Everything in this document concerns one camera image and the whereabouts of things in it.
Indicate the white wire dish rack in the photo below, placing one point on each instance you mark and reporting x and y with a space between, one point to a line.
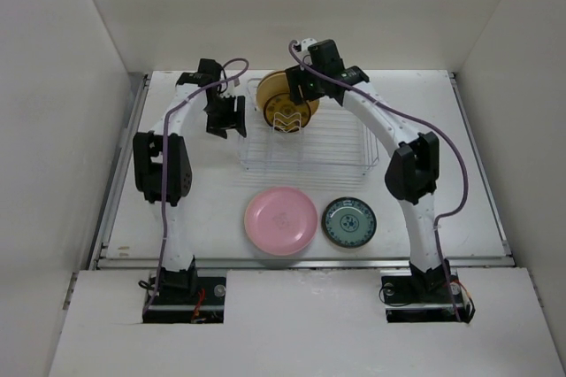
334 141

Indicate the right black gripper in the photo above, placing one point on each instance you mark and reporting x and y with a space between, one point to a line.
296 75

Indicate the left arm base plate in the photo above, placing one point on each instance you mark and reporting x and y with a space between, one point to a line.
187 299

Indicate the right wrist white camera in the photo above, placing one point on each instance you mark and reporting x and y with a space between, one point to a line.
302 47

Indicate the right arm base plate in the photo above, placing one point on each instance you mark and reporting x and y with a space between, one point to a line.
403 304

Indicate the teal patterned ceramic plate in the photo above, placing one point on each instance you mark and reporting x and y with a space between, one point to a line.
349 222

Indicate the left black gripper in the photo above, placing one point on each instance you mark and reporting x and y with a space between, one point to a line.
233 119

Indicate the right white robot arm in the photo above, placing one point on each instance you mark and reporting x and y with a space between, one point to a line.
414 157

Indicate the pink plastic plate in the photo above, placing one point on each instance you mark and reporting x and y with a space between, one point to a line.
281 221

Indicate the white front board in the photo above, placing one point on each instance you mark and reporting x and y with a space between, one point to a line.
295 323

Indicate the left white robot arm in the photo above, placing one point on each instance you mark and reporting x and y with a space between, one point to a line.
162 169

